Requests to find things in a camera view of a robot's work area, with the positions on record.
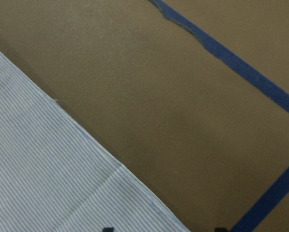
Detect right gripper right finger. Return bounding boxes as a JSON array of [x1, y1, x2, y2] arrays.
[[214, 227, 228, 232]]

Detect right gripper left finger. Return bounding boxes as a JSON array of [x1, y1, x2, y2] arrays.
[[102, 227, 114, 232]]

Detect light blue striped shirt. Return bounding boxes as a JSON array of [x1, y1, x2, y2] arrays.
[[0, 52, 187, 232]]

